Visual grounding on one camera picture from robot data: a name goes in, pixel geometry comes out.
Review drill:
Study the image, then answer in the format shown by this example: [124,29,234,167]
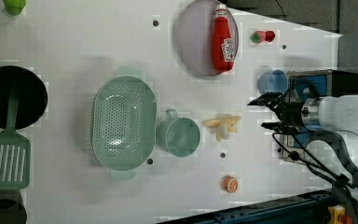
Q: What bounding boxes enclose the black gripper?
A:
[249,92,304,134]

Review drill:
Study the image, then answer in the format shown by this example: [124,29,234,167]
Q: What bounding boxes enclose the peeled toy banana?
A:
[202,115,241,142]

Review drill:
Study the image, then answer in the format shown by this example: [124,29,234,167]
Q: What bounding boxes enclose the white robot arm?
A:
[250,92,358,187]

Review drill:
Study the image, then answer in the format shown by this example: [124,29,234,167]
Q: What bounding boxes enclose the black toaster oven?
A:
[279,69,358,162]

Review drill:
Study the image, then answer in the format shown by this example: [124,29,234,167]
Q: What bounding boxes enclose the blue cup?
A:
[258,70,289,94]

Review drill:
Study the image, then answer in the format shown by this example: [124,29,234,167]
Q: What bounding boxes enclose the toy strawberry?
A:
[251,30,276,44]

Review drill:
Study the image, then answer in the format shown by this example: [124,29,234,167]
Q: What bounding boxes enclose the red ketchup bottle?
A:
[212,4,235,72]

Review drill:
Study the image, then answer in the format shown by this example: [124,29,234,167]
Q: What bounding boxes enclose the orange slice toy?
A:
[223,175,239,193]

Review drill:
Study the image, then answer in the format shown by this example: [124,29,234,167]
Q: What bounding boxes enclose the green mug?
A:
[157,109,200,158]

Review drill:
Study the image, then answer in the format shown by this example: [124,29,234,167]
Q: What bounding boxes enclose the pink round plate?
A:
[176,0,239,76]

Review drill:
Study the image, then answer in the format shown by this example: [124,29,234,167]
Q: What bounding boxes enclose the yellow emergency stop box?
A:
[328,205,353,224]

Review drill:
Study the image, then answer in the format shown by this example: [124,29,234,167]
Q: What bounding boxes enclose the green perforated colander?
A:
[91,66,157,180]

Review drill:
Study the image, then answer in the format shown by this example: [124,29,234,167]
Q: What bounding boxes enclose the green slotted spatula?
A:
[0,96,31,189]

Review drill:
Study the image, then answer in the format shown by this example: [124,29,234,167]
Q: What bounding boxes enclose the black round pan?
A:
[0,65,48,131]

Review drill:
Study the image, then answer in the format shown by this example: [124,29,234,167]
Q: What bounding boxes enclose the green toy fruit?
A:
[3,0,26,16]

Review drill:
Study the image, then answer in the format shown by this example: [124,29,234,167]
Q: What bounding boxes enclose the dark cup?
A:
[0,189,28,224]

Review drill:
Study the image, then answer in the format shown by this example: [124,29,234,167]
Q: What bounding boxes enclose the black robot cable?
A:
[271,132,358,218]

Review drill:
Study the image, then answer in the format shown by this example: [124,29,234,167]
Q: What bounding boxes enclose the blue table frame rail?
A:
[159,190,334,224]

